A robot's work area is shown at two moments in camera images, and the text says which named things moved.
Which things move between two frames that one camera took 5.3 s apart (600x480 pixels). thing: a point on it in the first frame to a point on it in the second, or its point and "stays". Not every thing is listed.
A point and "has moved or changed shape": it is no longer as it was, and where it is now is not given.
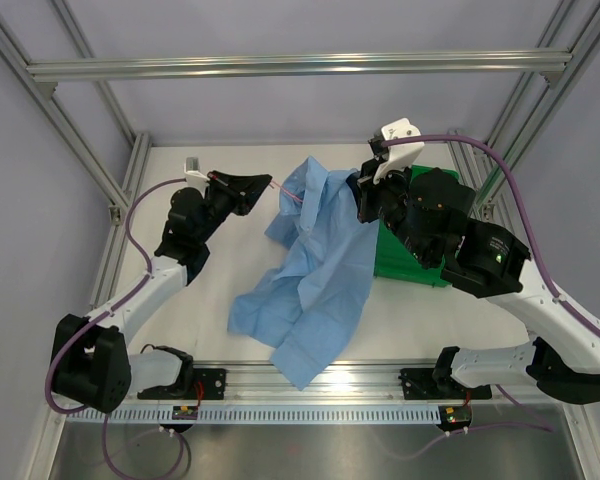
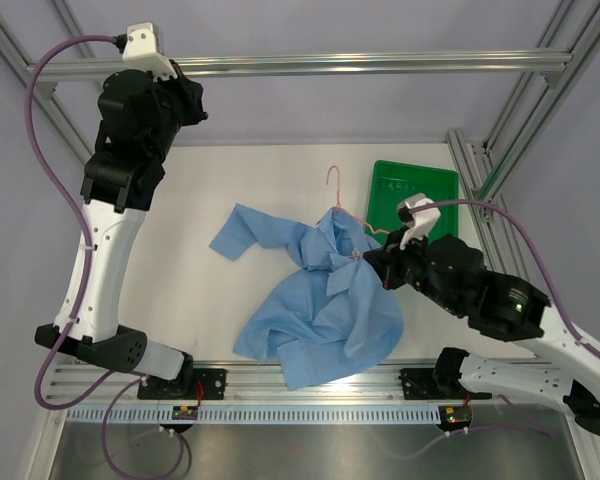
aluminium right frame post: (486, 169) stays
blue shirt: (308, 308) has moved or changed shape
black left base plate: (194, 384) stays
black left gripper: (243, 192) to (189, 91)
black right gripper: (368, 191) to (387, 259)
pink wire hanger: (287, 191) to (338, 202)
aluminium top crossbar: (499, 60) stays
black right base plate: (420, 384) stays
